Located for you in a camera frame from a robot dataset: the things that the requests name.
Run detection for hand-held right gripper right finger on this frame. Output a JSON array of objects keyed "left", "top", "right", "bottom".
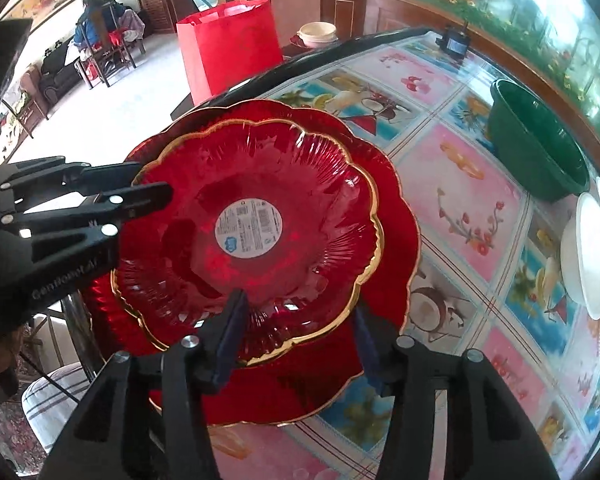
[{"left": 352, "top": 304, "right": 561, "bottom": 480}]

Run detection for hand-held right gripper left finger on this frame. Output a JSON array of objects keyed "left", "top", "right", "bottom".
[{"left": 40, "top": 289, "right": 251, "bottom": 480}]

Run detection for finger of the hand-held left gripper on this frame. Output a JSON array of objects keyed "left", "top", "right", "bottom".
[
  {"left": 0, "top": 182, "right": 175, "bottom": 256},
  {"left": 0, "top": 156, "right": 143, "bottom": 196}
]

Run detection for large red gold-rimmed plate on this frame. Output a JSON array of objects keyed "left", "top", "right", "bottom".
[{"left": 82, "top": 99, "right": 421, "bottom": 428}]

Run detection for small red gold-rimmed plate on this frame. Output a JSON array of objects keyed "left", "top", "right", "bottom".
[{"left": 111, "top": 119, "right": 385, "bottom": 367}]

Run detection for green plastic bowl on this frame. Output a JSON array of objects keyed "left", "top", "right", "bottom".
[{"left": 487, "top": 79, "right": 592, "bottom": 203}]

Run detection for dark sofa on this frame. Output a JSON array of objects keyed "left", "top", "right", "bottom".
[{"left": 39, "top": 50, "right": 88, "bottom": 107}]

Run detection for wooden chair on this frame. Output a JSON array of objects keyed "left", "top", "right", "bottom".
[{"left": 77, "top": 2, "right": 138, "bottom": 89}]

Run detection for striped cushion stool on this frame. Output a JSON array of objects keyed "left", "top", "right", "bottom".
[{"left": 21, "top": 362, "right": 97, "bottom": 457}]

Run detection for red paper bag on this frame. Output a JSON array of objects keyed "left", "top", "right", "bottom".
[{"left": 176, "top": 0, "right": 285, "bottom": 106}]

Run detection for printed floral tablecloth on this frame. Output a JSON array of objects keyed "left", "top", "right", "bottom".
[{"left": 207, "top": 35, "right": 600, "bottom": 480}]

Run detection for cream bowl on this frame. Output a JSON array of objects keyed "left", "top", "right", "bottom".
[{"left": 298, "top": 21, "right": 339, "bottom": 48}]

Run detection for wooden counter cabinet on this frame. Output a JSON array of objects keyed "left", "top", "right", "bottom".
[{"left": 230, "top": 0, "right": 600, "bottom": 171}]

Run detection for black ink bottle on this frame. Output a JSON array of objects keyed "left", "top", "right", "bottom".
[{"left": 440, "top": 22, "right": 472, "bottom": 59}]

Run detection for glass partition with artificial flowers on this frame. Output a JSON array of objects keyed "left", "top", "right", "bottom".
[{"left": 370, "top": 0, "right": 600, "bottom": 143}]

